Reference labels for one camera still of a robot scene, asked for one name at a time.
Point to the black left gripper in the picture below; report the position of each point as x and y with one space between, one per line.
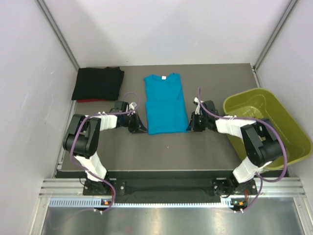
138 127

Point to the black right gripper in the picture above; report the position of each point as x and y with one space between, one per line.
192 126

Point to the blue t-shirt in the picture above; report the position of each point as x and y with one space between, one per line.
165 106

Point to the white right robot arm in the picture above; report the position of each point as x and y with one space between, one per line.
261 142

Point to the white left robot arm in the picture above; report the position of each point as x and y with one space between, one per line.
82 138

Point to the folded black t-shirt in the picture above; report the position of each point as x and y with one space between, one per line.
95 83

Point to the folded red t-shirt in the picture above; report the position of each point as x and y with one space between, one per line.
90 100

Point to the green plastic laundry basket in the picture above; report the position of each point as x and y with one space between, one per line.
261 103

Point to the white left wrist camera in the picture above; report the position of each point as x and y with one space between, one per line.
132 108

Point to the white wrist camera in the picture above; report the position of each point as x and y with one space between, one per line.
132 108
198 106

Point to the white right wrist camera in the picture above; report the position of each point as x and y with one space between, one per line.
198 106

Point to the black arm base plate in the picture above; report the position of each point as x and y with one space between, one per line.
181 186

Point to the aluminium front frame rail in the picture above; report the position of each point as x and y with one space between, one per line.
69 193

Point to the right aluminium corner post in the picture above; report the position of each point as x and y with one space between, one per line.
275 33

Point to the aluminium corner post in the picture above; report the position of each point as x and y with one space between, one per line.
275 33
51 21

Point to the left aluminium corner post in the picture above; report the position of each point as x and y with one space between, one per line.
51 21

